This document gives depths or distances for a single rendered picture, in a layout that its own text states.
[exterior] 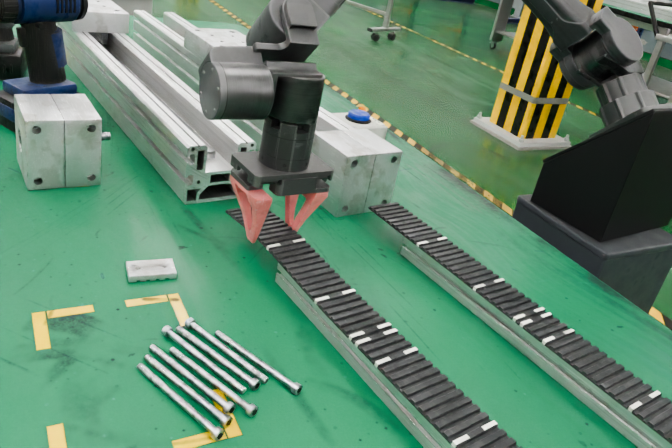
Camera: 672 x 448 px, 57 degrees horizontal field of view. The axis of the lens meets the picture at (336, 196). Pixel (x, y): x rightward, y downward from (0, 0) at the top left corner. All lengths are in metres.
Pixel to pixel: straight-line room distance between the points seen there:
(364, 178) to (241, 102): 0.31
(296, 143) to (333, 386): 0.25
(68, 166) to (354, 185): 0.38
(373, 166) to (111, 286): 0.39
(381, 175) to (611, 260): 0.38
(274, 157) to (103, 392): 0.28
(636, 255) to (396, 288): 0.46
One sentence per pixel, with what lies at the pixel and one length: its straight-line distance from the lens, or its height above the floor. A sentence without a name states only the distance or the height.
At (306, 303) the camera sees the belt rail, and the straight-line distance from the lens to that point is 0.67.
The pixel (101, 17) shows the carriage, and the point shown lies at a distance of 1.34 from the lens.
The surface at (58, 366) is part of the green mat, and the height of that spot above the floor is 0.78.
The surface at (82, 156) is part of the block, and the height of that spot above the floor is 0.82.
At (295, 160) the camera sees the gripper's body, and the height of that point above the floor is 0.92.
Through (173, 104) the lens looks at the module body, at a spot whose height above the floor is 0.84.
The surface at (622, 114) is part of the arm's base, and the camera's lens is 1.06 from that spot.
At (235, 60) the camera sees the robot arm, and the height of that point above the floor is 1.02.
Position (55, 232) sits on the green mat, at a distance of 0.78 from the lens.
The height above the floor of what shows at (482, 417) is 0.81.
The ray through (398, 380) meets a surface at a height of 0.81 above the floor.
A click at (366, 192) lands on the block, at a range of 0.88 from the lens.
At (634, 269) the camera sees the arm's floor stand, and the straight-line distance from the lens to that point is 1.10.
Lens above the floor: 1.18
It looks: 25 degrees down
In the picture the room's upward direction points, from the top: 11 degrees clockwise
